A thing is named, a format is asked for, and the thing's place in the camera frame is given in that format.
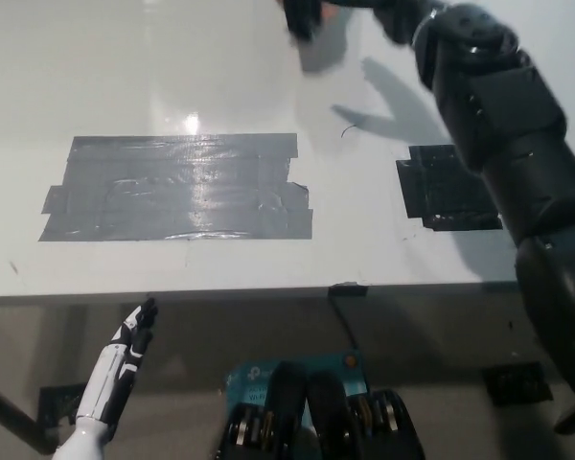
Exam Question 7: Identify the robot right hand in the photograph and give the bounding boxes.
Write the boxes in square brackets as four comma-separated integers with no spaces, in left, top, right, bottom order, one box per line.
[323,0,442,47]

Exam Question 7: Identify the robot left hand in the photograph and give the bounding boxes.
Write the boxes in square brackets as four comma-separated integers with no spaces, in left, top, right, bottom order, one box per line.
[75,296,159,429]

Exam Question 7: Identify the black desk leg bar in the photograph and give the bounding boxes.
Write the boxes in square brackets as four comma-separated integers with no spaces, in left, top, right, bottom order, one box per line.
[0,378,58,455]

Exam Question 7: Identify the black tape patch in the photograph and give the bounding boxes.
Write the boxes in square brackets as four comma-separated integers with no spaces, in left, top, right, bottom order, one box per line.
[395,145,504,233]

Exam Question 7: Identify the grey tape patch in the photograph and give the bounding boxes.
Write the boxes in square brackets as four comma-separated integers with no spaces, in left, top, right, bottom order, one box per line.
[37,132,314,243]

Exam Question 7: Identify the thin black cable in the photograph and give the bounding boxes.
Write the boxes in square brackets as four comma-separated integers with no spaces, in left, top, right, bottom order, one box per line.
[332,295,361,354]

